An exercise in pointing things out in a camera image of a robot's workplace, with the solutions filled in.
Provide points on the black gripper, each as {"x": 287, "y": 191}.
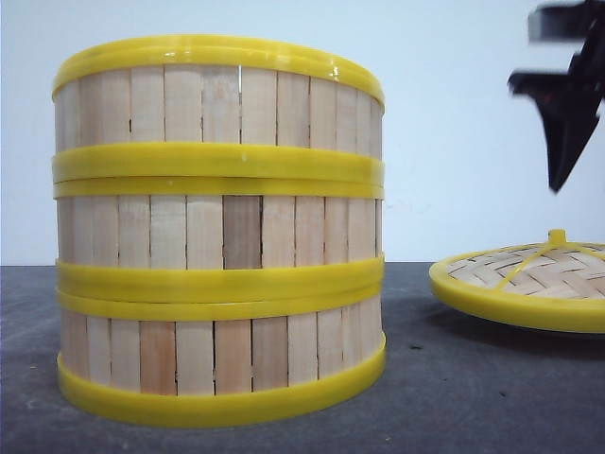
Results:
{"x": 567, "y": 102}

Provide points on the woven bamboo steamer lid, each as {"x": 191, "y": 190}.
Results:
{"x": 557, "y": 285}

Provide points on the bamboo steamer basket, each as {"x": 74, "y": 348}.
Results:
{"x": 190, "y": 253}
{"x": 203, "y": 374}
{"x": 202, "y": 114}

